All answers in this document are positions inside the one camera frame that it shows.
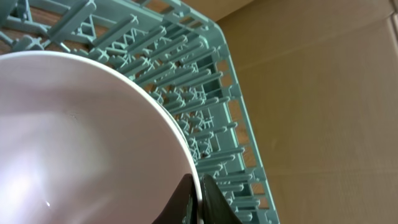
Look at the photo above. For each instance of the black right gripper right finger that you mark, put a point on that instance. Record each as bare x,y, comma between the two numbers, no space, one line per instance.
216,209

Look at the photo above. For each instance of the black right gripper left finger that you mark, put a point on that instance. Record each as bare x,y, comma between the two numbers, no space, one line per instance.
182,205

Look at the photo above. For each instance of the grey dishwasher rack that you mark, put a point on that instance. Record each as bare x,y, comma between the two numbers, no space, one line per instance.
181,58

